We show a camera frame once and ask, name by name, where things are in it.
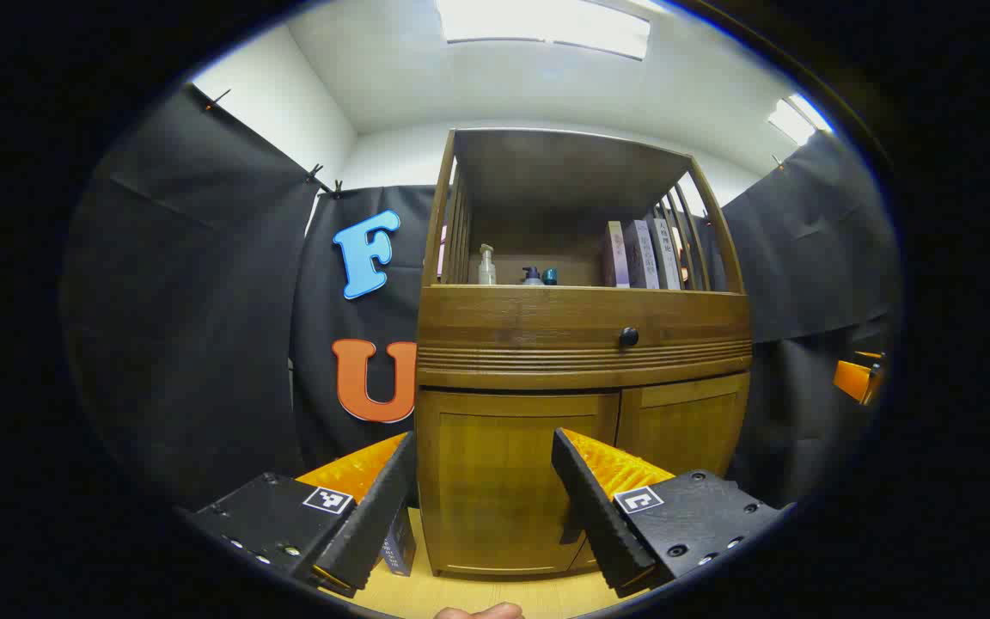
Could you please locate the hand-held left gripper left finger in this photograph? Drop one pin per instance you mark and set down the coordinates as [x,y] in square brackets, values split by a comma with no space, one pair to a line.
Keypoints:
[375,516]

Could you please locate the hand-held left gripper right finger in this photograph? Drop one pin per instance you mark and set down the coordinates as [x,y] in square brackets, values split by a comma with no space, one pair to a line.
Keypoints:
[598,516]

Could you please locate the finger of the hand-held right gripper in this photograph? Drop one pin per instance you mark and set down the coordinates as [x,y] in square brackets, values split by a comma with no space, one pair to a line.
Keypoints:
[854,380]

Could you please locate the wooden double-door shoe cabinet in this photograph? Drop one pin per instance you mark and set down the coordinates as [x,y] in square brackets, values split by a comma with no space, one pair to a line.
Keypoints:
[504,481]

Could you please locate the wooden shoe cabinet door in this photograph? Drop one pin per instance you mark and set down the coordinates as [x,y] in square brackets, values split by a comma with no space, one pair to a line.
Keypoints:
[684,421]
[495,481]

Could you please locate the wooden cabinet drawer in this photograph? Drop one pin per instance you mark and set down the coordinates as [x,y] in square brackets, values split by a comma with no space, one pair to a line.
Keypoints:
[529,331]

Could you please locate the black drawer knob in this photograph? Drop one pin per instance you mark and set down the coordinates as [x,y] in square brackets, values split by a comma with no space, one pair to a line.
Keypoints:
[628,337]

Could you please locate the purple grey book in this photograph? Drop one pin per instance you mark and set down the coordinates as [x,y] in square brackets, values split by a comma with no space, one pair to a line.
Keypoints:
[641,256]

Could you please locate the small dark-capped bottle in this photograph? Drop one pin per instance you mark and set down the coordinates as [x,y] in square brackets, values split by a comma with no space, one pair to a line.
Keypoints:
[532,277]

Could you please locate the pink book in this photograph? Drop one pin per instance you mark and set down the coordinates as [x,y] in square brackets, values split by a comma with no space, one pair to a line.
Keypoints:
[615,258]

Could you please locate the small ceiling light panel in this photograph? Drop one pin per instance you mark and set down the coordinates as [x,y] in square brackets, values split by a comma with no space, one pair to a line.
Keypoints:
[797,119]

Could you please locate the clear pump bottle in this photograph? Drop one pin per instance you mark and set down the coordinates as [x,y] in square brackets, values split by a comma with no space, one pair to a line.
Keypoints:
[487,271]

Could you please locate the large ceiling light panel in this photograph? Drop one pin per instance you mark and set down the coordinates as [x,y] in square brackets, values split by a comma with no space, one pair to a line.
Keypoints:
[546,24]

